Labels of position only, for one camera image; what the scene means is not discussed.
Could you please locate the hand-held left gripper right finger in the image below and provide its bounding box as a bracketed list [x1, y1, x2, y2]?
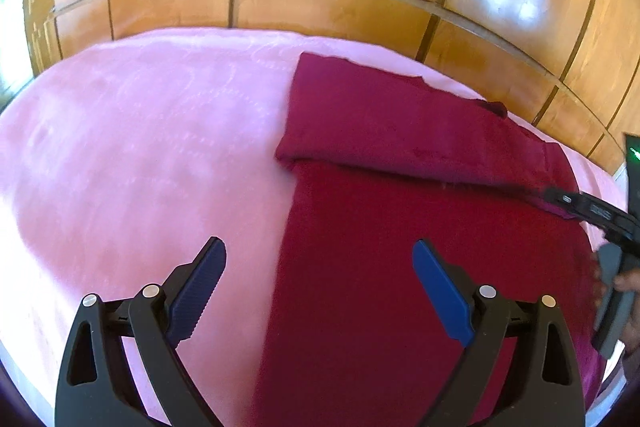
[411, 239, 587, 427]

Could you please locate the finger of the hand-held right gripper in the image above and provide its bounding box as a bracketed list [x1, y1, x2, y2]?
[542, 186, 590, 222]

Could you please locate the dark red knit garment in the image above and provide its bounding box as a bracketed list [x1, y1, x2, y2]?
[252, 52, 607, 427]

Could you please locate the dark device with green light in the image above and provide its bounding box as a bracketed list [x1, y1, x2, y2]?
[620, 132, 640, 182]

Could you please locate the pink bed sheet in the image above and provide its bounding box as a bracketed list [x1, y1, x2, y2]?
[0, 27, 632, 427]

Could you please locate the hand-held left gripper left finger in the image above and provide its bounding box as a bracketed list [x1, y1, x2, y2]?
[54, 236, 227, 427]

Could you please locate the person's right hand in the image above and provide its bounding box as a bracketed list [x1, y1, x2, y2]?
[590, 252, 640, 354]

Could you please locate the bright patterned window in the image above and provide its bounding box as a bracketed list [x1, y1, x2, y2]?
[0, 0, 56, 108]

